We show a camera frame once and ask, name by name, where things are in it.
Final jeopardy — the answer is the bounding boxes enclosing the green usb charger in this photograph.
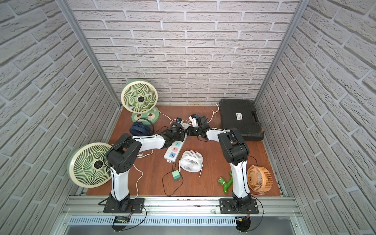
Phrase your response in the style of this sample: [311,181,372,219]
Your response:
[171,170,181,181]

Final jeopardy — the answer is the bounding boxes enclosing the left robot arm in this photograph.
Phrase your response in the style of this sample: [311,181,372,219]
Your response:
[105,122,185,211]

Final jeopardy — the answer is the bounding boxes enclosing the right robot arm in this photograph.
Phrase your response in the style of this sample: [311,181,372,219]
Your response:
[185,126,252,211]

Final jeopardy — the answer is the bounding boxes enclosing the white power strip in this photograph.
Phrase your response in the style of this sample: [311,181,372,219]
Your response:
[164,141,185,163]

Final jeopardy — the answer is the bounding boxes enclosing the small white desk fan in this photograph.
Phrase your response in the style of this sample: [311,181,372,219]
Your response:
[179,150,203,176]

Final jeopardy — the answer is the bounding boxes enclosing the small navy blue fan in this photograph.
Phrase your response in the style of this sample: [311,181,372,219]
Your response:
[129,118,155,136]

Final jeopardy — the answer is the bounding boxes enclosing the green fan at back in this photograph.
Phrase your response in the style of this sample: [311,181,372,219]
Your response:
[120,79,160,125]

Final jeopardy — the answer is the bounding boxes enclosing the green fan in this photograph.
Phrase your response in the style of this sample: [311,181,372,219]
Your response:
[120,79,160,125]
[67,143,112,189]

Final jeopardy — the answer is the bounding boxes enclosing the orange small fan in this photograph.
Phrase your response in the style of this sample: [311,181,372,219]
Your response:
[247,165,273,196]

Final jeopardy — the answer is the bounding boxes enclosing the green fan front left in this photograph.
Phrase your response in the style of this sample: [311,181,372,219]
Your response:
[67,143,112,189]

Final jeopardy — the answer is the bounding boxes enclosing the black tool case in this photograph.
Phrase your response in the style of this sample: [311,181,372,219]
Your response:
[219,99,264,142]

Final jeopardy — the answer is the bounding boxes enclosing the green plastic toy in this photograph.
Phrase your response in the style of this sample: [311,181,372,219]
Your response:
[218,172,233,194]

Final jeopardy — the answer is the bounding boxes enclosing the white power strip cable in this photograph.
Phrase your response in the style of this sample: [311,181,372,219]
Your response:
[187,103,220,125]

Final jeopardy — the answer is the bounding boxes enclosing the black usb cable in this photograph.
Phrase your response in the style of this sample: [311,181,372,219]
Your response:
[162,163,184,197]

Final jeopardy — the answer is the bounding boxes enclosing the white fan cable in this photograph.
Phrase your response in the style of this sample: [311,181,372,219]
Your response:
[129,146,155,200]

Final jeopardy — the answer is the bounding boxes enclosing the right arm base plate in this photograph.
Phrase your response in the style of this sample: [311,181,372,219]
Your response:
[219,198,259,214]

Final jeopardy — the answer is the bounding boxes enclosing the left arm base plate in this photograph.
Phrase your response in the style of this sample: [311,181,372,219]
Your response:
[103,197,145,214]

